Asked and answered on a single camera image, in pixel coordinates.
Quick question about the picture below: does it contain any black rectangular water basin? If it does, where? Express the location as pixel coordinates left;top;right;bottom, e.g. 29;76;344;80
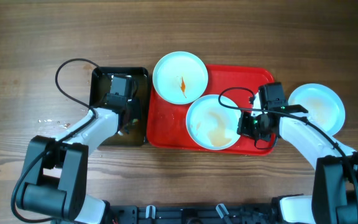
89;67;150;146

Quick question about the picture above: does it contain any green sponge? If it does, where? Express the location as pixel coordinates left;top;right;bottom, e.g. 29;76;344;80
117;119;139;136

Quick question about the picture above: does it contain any red plastic tray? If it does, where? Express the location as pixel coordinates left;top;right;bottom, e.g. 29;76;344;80
147;64;275;156

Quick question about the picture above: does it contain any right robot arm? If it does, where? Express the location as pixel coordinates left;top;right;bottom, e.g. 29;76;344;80
237;105;358;223

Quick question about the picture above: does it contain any light blue plate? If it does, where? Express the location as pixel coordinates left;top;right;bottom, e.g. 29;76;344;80
185;95;241;151
152;51;209;105
288;83;346;135

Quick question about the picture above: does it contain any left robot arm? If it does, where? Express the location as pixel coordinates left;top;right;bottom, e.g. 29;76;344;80
11;93;142;223

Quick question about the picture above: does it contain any light blue plate bottom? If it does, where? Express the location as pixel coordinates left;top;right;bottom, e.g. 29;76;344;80
288;83;346;135

